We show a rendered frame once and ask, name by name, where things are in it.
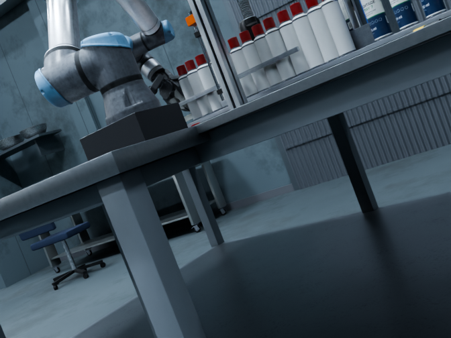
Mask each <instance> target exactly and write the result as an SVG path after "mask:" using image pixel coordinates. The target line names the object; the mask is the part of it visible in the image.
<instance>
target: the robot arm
mask: <svg viewBox="0 0 451 338"><path fill-rule="evenodd" d="M44 1H45V2H47V15H48V41H49V50H48V51H47V52H46V53H45V55H44V67H43V68H39V69H38V70H37V71H36V72H35V81H36V84H37V86H38V88H39V90H40V92H41V93H42V94H43V96H44V97H45V98H46V100H47V101H49V102H50V103H51V104H52V105H54V106H56V107H65V106H67V105H72V104H73V103H74V102H76V101H78V100H80V99H83V98H85V97H87V96H89V95H92V94H93V93H96V92H98V91H100V92H101V94H102V97H103V101H104V108H105V116H106V118H105V122H106V124H107V125H110V124H112V123H114V122H116V121H118V120H120V119H122V118H124V117H126V116H128V115H130V114H132V113H133V112H138V111H143V110H146V109H151V108H155V107H160V106H162V105H161V104H160V101H159V100H158V99H157V97H156V96H155V94H156V93H157V92H158V89H159V92H160V95H161V96H162V98H163V100H164V101H165V102H166V104H167V105H168V104H172V103H177V102H179V103H180V102H181V101H184V100H186V99H185V96H184V94H183V91H182V89H181V86H180V84H179V78H180V76H179V75H176V76H174V75H173V74H172V73H171V72H170V71H169V70H168V69H167V68H166V69H164V68H163V67H162V65H161V64H160V63H159V62H158V61H157V60H156V59H155V58H154V57H153V56H151V55H150V54H149V53H148V52H149V51H151V50H153V49H155V48H157V47H159V46H161V45H163V44H166V43H168V42H170V41H171V40H173V39H174V37H175V34H174V30H173V28H172V26H171V24H170V22H169V21H168V20H164V21H160V20H159V19H158V18H157V16H156V15H155V13H154V12H153V11H152V10H151V8H150V7H149V6H148V4H147V3H146V2H145V0H116V1H117V2H118V3H119V5H120V6H121V7H122V8H123V10H124V11H125V12H126V13H127V14H128V15H129V17H130V18H131V19H132V21H133V22H134V23H135V24H136V25H137V26H138V27H139V29H140V30H141V32H139V33H137V34H134V35H132V36H130V37H128V36H125V35H123V34H121V33H119V32H107V33H102V34H97V35H94V36H90V37H88V38H85V39H84V40H82V41H80V33H79V19H78V11H77V3H78V1H79V0H44ZM81 48H82V49H81ZM141 73H142V74H143V75H144V76H145V77H146V78H147V79H148V80H149V81H151V82H153V83H152V85H150V86H149V87H148V86H147V85H146V83H145V82H144V79H143V78H142V75H141Z"/></svg>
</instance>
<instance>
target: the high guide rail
mask: <svg viewBox="0 0 451 338"><path fill-rule="evenodd" d="M298 51H300V49H299V47H298V46H297V47H295V48H292V49H290V50H288V51H286V52H284V53H282V54H280V55H278V56H275V57H274V58H271V59H270V60H267V61H266V62H263V63H261V64H259V65H257V66H255V67H253V68H251V69H249V70H246V71H244V72H242V73H240V74H238V78H239V79H240V78H243V77H245V76H247V75H249V74H251V73H253V72H256V71H257V70H260V69H261V68H264V67H266V66H268V65H270V64H272V63H274V62H276V61H279V60H281V59H283V58H285V57H287V56H290V55H292V54H294V53H296V52H298ZM215 90H217V87H216V85H215V86H213V87H211V88H209V89H207V90H205V91H203V92H201V93H198V94H196V95H194V96H192V97H190V98H188V99H186V100H184V101H181V102H180V103H179V105H180V107H181V106H183V105H186V104H187V103H190V102H191V101H194V100H196V99H198V98H200V97H202V96H204V95H206V94H209V93H211V92H213V91H215Z"/></svg>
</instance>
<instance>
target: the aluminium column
mask: <svg viewBox="0 0 451 338"><path fill-rule="evenodd" d="M187 1H188V2H189V6H190V8H191V11H192V13H193V16H194V18H195V21H196V24H197V27H198V28H199V32H200V34H201V37H202V39H203V42H204V44H205V47H206V50H207V53H208V54H209V58H210V60H211V63H212V65H213V68H214V71H215V73H216V76H217V79H218V81H219V84H220V86H221V89H222V91H223V94H224V97H225V99H226V102H227V104H228V107H229V109H230V110H232V109H235V108H236V107H239V106H241V105H244V104H246V103H248V101H247V98H246V96H245V94H244V90H243V88H242V85H241V83H240V80H239V78H238V75H237V72H236V69H235V67H234V64H233V62H232V59H231V57H230V53H229V52H228V48H227V46H226V43H225V41H224V38H223V36H222V34H221V30H220V28H219V25H218V23H217V20H216V18H215V15H214V12H213V10H212V7H211V4H210V2H209V0H187Z"/></svg>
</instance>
